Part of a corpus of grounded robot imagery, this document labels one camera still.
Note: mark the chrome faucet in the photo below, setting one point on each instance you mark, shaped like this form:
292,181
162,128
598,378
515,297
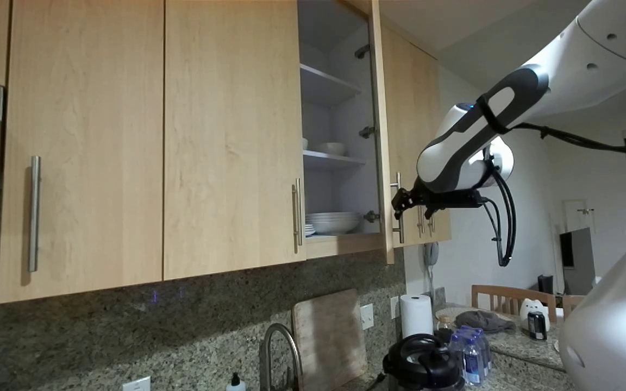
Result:
278,359

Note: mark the white bowl in cabinet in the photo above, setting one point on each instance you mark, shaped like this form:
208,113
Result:
333,222

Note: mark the white paper towel roll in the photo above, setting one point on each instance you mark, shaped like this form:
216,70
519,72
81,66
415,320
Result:
415,315

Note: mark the soap dispenser bottle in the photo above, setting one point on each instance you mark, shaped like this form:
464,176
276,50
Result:
236,383

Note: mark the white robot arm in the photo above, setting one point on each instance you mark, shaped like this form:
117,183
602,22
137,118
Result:
581,68

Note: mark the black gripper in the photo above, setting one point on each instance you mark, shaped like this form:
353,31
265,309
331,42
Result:
407,197

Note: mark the cabinet door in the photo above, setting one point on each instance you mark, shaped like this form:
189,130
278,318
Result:
232,134
381,125
83,148

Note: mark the far cabinet double handles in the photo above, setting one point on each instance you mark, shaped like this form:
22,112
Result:
425,223

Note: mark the wooden cutting board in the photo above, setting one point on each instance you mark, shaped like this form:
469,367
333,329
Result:
331,342

